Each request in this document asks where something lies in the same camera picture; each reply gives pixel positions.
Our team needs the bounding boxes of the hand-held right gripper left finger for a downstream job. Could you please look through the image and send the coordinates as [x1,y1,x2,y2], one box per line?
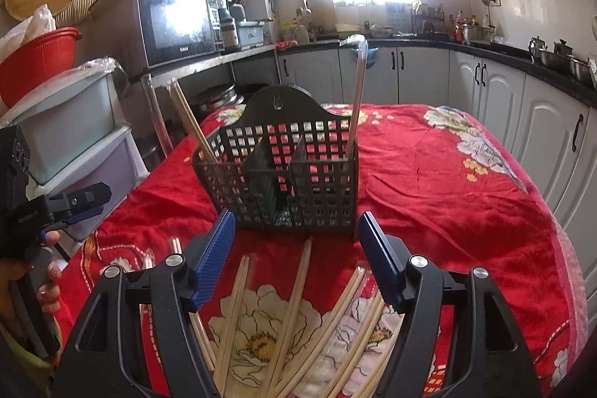
[53,209,236,398]

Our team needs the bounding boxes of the metal shelf rack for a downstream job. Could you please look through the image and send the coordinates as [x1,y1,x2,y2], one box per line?
[124,44,281,161]

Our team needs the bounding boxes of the yellow-green clothing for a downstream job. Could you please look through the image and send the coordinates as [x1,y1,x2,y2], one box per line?
[0,323,52,385]

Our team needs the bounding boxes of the light-blue countertop container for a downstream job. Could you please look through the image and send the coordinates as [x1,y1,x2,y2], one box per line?
[238,20,266,47]

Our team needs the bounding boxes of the stack of steel pots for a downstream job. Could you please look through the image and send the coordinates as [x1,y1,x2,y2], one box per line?
[189,83,246,114]

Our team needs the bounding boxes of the white plastic drawer unit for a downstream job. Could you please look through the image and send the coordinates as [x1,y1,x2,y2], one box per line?
[28,125,150,259]

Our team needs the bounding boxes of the red plastic basin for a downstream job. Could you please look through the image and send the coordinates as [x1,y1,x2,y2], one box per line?
[0,27,84,110]

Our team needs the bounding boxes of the person's left hand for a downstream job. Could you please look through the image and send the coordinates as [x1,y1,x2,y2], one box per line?
[0,229,63,333]

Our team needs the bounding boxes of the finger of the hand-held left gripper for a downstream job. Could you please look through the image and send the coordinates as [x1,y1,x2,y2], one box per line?
[55,205,104,232]
[63,182,113,215]

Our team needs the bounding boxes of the pile of bamboo chopsticks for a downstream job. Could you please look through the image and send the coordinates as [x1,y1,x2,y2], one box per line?
[140,237,404,398]

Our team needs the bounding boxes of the black microwave oven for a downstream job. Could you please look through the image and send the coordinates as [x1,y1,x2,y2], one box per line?
[90,0,221,75]

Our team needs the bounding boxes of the white plastic bag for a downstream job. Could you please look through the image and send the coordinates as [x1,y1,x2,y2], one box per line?
[0,4,57,49]

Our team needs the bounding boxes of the plastic-wrapped chopsticks pair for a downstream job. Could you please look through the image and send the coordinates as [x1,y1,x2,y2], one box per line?
[168,78,220,166]
[340,33,370,156]

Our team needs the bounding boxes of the steel bowl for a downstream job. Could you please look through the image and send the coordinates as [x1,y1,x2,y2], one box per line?
[562,55,592,84]
[538,49,567,70]

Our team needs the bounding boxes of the black plastic utensil basket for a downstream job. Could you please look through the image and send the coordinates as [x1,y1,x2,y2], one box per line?
[193,85,360,236]

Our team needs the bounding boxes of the wooden cutting board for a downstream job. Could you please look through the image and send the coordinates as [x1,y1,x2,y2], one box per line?
[303,0,335,36]

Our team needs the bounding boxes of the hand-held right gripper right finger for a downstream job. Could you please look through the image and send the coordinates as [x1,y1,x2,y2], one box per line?
[358,210,544,398]

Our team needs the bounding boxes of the small steel kettle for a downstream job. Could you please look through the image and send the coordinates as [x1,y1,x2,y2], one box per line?
[528,37,548,63]

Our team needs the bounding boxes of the black blender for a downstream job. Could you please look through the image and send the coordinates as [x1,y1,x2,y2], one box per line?
[200,0,242,53]

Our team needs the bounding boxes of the white kitchen cabinets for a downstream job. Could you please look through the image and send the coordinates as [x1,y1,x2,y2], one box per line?
[233,32,597,287]

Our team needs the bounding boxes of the red floral blanket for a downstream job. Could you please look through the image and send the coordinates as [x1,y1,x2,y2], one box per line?
[56,102,591,398]

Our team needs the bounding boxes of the cluster of sauce bottles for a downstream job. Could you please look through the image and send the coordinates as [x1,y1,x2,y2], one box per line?
[448,10,472,43]

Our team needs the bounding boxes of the black dish rack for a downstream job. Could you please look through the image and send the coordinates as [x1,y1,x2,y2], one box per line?
[410,4,448,37]

